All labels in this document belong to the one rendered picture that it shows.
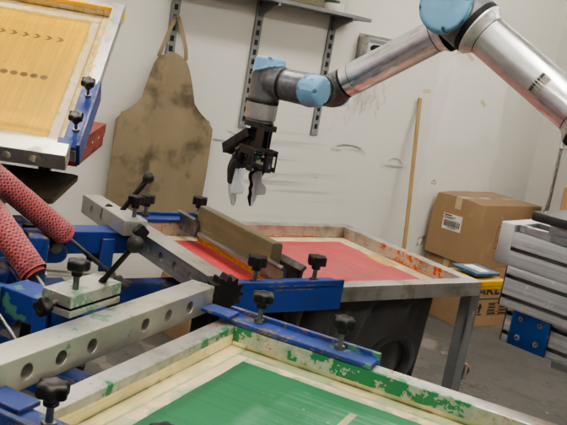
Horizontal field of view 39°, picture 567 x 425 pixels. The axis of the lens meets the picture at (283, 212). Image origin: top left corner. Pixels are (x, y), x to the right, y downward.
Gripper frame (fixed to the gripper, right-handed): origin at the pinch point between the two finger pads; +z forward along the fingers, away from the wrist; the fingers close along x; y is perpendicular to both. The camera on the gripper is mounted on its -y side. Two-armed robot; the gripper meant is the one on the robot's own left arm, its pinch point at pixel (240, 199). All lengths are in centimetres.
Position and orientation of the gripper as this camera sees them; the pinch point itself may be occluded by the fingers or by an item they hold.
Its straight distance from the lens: 198.0
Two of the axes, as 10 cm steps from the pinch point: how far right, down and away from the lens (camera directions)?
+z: -1.8, 9.6, 2.0
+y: 5.6, 2.7, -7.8
